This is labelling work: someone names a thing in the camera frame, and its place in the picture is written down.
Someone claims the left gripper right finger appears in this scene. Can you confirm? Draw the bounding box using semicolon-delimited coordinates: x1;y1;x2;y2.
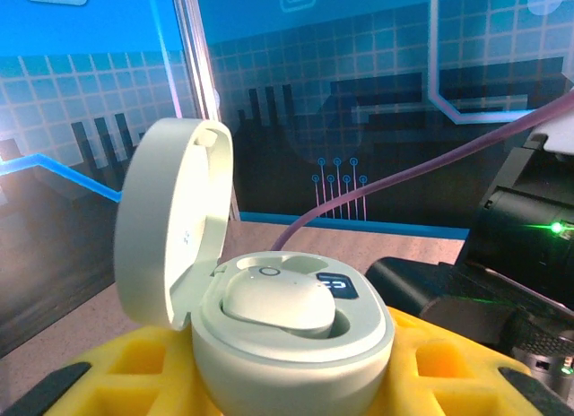
371;306;574;416

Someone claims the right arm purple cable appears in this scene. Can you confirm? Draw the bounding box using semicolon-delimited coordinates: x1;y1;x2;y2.
268;91;574;254

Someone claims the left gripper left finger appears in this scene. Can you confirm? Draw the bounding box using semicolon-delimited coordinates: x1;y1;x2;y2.
0;324;216;416

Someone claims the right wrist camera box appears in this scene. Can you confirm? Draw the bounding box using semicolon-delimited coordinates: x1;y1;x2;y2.
526;115;574;158

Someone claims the white earbud charging case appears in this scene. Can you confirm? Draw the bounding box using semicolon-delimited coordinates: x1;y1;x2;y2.
112;117;396;416

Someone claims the white earbud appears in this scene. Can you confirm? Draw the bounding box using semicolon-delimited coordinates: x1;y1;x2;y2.
222;267;337;339

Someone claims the aluminium frame post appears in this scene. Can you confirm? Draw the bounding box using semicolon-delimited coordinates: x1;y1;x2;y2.
170;0;241;222

